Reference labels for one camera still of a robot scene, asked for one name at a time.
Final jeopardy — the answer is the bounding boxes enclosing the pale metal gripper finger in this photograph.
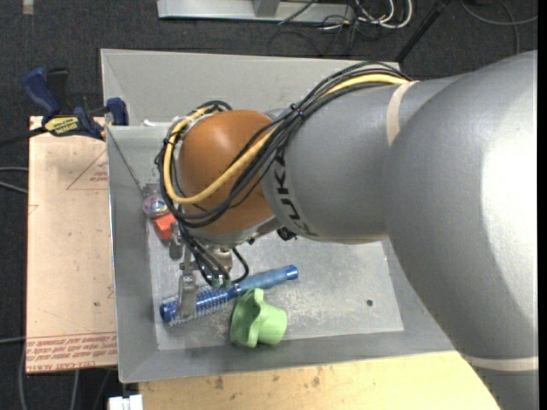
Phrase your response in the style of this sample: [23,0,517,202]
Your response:
[176,269,201,319]
[169,222,185,261]

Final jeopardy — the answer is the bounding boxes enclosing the red-orange block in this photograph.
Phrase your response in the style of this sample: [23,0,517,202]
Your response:
[152,213,178,243]

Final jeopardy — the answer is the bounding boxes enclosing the clear glass thing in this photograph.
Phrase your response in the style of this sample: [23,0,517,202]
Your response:
[142,194,169,220]

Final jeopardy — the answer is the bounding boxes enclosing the blue ribbed tool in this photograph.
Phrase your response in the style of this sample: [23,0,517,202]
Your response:
[159,264,300,326]

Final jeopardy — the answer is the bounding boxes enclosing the green plastic cup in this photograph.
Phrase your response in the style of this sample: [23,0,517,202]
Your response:
[229,287,289,350]

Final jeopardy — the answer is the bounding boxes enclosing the brown cardboard board, red print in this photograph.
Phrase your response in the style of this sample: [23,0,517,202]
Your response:
[25,115,119,375]

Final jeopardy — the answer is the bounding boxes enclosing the grey metal bin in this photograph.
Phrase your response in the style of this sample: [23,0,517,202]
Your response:
[100,48,455,384]

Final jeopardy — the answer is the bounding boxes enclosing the black cylinder on white bracket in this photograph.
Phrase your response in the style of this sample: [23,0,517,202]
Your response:
[276,225,301,243]

